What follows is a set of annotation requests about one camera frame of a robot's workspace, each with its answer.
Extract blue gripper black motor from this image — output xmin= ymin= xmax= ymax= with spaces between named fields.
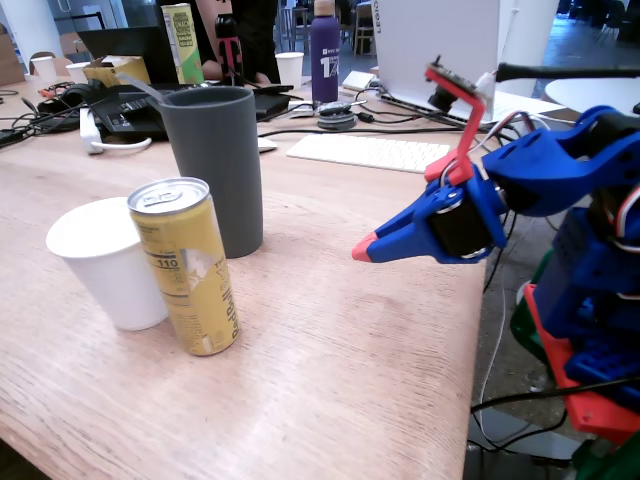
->
xmin=351 ymin=164 xmax=510 ymax=265

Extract fork with gray taped handle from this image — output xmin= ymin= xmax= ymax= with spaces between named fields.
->
xmin=115 ymin=71 xmax=174 ymax=107

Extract tall gray glass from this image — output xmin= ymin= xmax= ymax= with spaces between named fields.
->
xmin=158 ymin=85 xmax=265 ymax=260

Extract white keyboard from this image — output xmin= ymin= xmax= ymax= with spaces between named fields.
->
xmin=285 ymin=133 xmax=452 ymax=175

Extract round gray tape roll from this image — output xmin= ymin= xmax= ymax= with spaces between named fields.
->
xmin=315 ymin=99 xmax=369 ymax=132

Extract green clamp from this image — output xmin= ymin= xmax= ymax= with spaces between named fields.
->
xmin=509 ymin=249 xmax=640 ymax=480

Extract silver flat box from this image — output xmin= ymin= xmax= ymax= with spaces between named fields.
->
xmin=341 ymin=69 xmax=377 ymax=94

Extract black flat box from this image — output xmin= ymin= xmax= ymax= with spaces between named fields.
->
xmin=254 ymin=91 xmax=292 ymax=122

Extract white Legion laptop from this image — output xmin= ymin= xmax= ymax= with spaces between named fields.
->
xmin=372 ymin=0 xmax=576 ymax=132

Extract purple water bottle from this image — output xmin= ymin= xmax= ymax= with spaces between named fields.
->
xmin=309 ymin=0 xmax=342 ymax=104

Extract small white paper cup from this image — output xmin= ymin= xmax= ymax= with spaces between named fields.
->
xmin=274 ymin=51 xmax=305 ymax=91
xmin=29 ymin=55 xmax=57 ymax=84
xmin=64 ymin=61 xmax=91 ymax=85

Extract gray metal table foot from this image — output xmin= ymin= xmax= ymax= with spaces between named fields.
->
xmin=467 ymin=417 xmax=584 ymax=461

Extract white round table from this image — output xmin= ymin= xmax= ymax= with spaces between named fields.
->
xmin=543 ymin=77 xmax=640 ymax=119

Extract yellow Red Bull can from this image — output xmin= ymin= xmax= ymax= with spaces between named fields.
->
xmin=127 ymin=177 xmax=242 ymax=358

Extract person in dark clothes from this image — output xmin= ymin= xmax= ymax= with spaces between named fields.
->
xmin=192 ymin=0 xmax=281 ymax=85

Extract black bottle pink logo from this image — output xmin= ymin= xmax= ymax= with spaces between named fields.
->
xmin=213 ymin=12 xmax=246 ymax=86

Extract green yellow carton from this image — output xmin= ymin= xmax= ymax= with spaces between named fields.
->
xmin=159 ymin=2 xmax=206 ymax=85

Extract black desk phone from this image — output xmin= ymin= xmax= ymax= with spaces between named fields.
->
xmin=92 ymin=83 xmax=176 ymax=143

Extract large white paper cup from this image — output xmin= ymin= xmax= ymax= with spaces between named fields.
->
xmin=45 ymin=197 xmax=170 ymax=332

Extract yellow cardboard box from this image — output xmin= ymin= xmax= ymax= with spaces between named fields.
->
xmin=82 ymin=54 xmax=151 ymax=87

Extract black laptop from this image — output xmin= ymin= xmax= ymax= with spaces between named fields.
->
xmin=75 ymin=25 xmax=181 ymax=85

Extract white headset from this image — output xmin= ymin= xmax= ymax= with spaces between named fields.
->
xmin=78 ymin=107 xmax=153 ymax=156

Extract black headphones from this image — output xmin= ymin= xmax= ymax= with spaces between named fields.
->
xmin=37 ymin=79 xmax=109 ymax=119

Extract brown cardboard box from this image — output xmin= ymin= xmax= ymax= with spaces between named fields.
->
xmin=0 ymin=22 xmax=26 ymax=86

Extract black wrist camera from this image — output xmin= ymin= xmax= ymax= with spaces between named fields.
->
xmin=427 ymin=55 xmax=496 ymax=114

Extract black camera cable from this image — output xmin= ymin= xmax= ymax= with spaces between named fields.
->
xmin=497 ymin=62 xmax=640 ymax=81

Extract red robot base plate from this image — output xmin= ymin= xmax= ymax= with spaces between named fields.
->
xmin=522 ymin=283 xmax=640 ymax=446

